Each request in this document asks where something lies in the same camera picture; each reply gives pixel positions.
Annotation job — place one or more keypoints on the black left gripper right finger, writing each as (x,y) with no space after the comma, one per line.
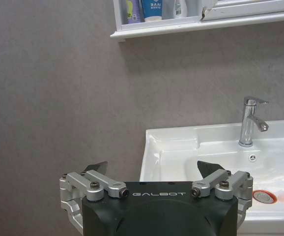
(220,180)

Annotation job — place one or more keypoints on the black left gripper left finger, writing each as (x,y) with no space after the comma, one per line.
(88,180)

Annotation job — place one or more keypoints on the white ceramic washbasin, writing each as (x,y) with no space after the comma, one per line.
(206,167)

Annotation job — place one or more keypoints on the white cabinet door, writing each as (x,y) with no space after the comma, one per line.
(250,8)

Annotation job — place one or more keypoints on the chrome faucet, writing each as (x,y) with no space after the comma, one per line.
(251,121)

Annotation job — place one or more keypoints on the purple and green bottle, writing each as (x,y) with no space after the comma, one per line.
(133,11)

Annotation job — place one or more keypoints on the white bottle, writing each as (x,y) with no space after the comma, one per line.
(180,8)

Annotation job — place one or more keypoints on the blue and white tube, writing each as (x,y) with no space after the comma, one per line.
(152,9)

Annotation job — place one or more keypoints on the white wall cabinet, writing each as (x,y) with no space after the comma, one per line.
(193,22)

